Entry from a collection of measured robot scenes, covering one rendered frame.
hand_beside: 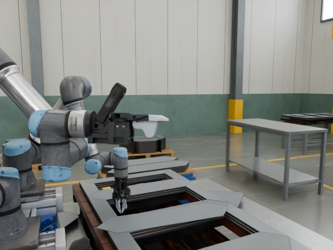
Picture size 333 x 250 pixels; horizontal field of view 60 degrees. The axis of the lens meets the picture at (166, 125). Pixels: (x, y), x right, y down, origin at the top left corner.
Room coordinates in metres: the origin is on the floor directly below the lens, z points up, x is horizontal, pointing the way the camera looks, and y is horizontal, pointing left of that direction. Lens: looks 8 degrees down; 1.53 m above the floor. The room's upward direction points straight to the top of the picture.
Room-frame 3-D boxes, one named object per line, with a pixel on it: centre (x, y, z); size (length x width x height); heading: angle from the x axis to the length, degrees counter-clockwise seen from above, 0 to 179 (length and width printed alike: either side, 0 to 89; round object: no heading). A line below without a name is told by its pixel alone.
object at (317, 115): (7.04, -3.71, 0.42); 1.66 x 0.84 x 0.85; 111
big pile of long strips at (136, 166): (2.52, 0.18, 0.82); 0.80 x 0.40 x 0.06; 116
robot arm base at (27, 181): (1.39, 0.73, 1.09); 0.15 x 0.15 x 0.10
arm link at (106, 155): (1.49, 0.35, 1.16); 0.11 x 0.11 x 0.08; 87
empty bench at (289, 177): (4.55, -1.66, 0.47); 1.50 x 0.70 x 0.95; 21
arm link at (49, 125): (0.77, 0.30, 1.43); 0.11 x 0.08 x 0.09; 85
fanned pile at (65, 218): (1.78, 0.64, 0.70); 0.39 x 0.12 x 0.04; 26
